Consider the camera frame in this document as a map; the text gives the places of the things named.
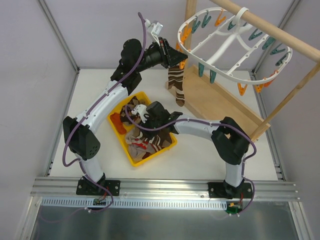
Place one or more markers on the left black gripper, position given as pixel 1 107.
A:
pixel 164 53

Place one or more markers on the orange clothes peg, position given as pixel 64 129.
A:
pixel 241 88
pixel 182 63
pixel 220 19

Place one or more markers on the brown white striped sock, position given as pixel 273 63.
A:
pixel 175 79

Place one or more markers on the brown argyle sock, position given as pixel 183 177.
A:
pixel 127 112

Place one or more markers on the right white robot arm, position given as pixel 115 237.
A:
pixel 228 138

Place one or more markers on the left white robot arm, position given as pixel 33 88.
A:
pixel 80 132

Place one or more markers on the wooden hanger stand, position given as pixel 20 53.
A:
pixel 213 101

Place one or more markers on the white round clip hanger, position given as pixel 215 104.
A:
pixel 232 46

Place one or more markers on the teal clothes peg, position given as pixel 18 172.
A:
pixel 212 76
pixel 201 69

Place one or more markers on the yellow plastic tray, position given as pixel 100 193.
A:
pixel 121 130

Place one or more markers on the beige sock with red pattern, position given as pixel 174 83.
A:
pixel 136 147

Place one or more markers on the green circuit board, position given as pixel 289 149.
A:
pixel 233 208

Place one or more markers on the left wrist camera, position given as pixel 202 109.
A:
pixel 153 28

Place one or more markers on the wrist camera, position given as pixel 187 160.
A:
pixel 141 110
pixel 153 28

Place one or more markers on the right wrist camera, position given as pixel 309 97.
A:
pixel 141 110

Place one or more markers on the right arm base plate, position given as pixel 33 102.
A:
pixel 217 190

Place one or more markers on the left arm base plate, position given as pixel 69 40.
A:
pixel 87 188

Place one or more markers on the aluminium mounting rail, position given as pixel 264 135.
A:
pixel 130 188

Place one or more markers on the perforated cable duct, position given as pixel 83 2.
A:
pixel 135 203

